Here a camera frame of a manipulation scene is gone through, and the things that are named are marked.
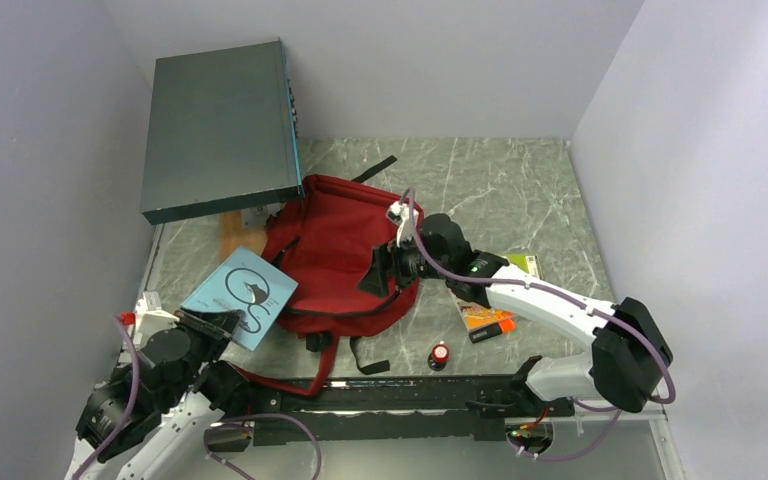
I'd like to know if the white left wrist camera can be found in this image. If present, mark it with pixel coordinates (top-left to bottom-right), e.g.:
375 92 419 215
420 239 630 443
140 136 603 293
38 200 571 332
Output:
119 291 178 349

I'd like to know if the green comic book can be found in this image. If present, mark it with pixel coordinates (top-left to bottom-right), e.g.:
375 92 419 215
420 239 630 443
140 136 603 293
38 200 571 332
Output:
502 253 543 279

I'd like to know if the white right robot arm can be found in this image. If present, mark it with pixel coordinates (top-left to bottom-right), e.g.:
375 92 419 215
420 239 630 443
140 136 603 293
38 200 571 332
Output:
357 214 676 415

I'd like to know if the wooden board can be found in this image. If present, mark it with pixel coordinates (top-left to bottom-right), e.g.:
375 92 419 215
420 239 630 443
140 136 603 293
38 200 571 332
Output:
218 211 267 263

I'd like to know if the metal post with base plate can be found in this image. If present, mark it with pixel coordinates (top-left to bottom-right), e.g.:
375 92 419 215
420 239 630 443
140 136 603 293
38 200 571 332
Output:
240 203 284 228

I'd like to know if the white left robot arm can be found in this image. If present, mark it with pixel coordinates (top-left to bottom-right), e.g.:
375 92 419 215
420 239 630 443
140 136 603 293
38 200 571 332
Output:
67 309 251 479

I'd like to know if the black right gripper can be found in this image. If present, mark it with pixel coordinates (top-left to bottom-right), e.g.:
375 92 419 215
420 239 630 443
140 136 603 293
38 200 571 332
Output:
356 228 451 300

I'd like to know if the orange comic book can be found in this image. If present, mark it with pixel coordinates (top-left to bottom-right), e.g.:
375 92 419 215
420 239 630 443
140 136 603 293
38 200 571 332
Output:
455 298 514 332

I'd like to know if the black mounting rail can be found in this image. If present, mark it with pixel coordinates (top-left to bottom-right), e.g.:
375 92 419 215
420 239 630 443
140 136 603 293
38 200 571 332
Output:
232 375 574 446

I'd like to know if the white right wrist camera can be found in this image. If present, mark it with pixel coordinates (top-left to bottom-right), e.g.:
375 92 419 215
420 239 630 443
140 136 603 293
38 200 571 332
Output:
386 187 417 251

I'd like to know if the light blue book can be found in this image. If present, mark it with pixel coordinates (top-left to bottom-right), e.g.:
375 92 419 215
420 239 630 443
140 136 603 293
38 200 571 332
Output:
181 247 298 351

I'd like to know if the red backpack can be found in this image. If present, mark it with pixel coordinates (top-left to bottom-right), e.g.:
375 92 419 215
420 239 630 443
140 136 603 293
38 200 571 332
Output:
242 156 419 396

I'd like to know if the dark grey box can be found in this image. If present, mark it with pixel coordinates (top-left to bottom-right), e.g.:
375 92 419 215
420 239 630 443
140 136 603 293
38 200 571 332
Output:
140 40 303 225

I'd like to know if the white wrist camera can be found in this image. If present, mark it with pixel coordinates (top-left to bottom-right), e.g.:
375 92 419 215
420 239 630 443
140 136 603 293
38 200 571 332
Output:
386 187 417 251
119 291 178 349

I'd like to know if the orange highlighter marker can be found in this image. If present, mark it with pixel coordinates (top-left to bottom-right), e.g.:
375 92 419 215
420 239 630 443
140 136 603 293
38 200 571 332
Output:
469 319 516 344

